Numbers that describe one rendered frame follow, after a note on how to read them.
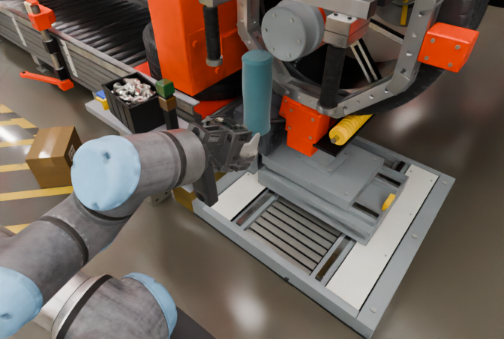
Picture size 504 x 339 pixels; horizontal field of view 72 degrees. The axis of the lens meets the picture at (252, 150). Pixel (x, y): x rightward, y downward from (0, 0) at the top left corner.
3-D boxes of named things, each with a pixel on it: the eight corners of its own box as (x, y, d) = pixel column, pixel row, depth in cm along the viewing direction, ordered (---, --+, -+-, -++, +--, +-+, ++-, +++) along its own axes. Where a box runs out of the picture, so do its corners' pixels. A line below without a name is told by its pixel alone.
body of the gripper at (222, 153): (256, 131, 63) (212, 139, 53) (241, 172, 66) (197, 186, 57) (226, 113, 67) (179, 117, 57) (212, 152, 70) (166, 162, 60)
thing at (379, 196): (403, 190, 148) (410, 174, 141) (364, 247, 127) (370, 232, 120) (304, 142, 172) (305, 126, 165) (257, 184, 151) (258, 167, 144)
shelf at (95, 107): (197, 133, 122) (196, 127, 120) (159, 159, 113) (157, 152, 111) (124, 92, 143) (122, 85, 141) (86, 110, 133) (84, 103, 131)
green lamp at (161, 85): (175, 93, 105) (173, 81, 103) (165, 98, 103) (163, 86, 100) (166, 88, 107) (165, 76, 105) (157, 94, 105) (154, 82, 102)
